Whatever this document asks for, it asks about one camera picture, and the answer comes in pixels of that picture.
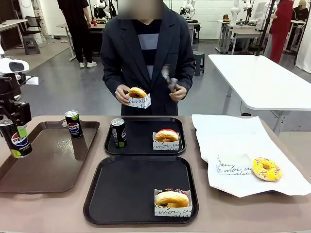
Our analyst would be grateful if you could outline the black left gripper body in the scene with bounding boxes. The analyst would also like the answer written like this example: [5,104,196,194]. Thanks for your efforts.
[0,98,32,126]

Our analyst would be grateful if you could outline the black Pepsi can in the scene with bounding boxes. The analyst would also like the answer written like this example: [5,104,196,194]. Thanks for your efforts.
[110,118,127,149]
[64,110,84,140]
[0,118,33,159]

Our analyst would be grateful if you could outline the brown glazed donut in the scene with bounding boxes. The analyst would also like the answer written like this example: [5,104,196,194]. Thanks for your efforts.
[128,87,148,99]

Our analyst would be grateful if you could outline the red frosted donut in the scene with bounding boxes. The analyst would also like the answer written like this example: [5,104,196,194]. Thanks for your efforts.
[155,128,180,143]

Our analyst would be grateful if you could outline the red glazed donut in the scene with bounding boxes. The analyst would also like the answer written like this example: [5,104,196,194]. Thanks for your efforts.
[152,132,180,151]

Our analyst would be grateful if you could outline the dark serving tongs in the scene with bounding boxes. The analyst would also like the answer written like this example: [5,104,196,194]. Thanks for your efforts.
[161,64,179,92]

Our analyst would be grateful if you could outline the chocolate sprinkled donut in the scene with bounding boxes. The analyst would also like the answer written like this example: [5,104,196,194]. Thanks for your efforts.
[155,188,190,208]

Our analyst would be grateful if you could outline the person's left forearm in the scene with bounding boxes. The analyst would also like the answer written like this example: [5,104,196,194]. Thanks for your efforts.
[176,65,196,92]

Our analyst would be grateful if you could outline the person's right forearm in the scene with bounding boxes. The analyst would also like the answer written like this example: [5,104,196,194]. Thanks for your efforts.
[100,65,127,92]

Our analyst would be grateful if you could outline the person's right hand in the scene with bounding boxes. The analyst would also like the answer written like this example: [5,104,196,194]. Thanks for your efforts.
[114,84,132,106]

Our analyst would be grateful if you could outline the person's left hand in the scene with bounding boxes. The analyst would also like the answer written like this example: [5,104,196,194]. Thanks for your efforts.
[169,83,187,102]

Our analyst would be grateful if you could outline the brown plastic tray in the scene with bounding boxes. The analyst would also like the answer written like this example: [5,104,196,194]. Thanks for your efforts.
[0,120,101,194]

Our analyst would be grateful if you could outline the grey plastic stool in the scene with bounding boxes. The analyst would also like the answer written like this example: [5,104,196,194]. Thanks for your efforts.
[22,35,41,55]

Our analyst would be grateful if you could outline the desk with white legs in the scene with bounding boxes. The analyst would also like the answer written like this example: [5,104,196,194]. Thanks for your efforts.
[57,23,107,61]

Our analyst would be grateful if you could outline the black office chair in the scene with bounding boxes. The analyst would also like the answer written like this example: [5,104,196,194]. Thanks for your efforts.
[19,16,42,37]

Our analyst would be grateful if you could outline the white background desk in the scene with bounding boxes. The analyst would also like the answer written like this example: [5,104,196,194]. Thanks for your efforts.
[0,18,29,59]

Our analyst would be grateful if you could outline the standing person in black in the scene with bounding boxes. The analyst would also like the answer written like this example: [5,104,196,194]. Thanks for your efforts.
[57,0,97,69]

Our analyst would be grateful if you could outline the smaller black plastic tray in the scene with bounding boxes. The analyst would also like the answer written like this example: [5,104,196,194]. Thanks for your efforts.
[104,116,187,156]

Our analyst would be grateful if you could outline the larger black plastic tray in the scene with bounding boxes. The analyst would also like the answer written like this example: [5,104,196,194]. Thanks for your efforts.
[83,155,200,225]

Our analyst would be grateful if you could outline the person in dark blazer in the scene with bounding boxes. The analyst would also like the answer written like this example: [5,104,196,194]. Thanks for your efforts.
[100,3,196,116]

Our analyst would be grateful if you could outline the dark grey stool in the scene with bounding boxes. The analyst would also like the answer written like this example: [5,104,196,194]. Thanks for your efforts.
[193,51,206,76]

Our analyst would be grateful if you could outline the white crumpled paper sheet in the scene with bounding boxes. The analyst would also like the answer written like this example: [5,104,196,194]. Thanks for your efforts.
[191,113,311,199]

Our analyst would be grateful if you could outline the grey background work tables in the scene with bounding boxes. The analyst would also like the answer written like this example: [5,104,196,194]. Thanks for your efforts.
[217,19,270,54]

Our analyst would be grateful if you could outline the large white table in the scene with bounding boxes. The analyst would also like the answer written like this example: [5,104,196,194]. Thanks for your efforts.
[208,53,311,136]

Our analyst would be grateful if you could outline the yellow sprinkled donut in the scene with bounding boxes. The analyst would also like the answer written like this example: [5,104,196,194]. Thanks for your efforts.
[251,157,283,182]

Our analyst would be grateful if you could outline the black slanted pole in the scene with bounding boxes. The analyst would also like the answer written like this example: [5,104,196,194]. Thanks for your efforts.
[255,0,277,56]

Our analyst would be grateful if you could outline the person in red apron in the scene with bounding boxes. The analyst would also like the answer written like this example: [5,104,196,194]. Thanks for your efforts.
[263,0,294,64]

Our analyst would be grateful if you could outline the white hanging curtain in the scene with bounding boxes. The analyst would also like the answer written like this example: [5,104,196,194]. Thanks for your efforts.
[295,24,311,73]

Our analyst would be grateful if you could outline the person in black shirt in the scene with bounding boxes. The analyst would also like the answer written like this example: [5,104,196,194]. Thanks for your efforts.
[285,0,309,51]

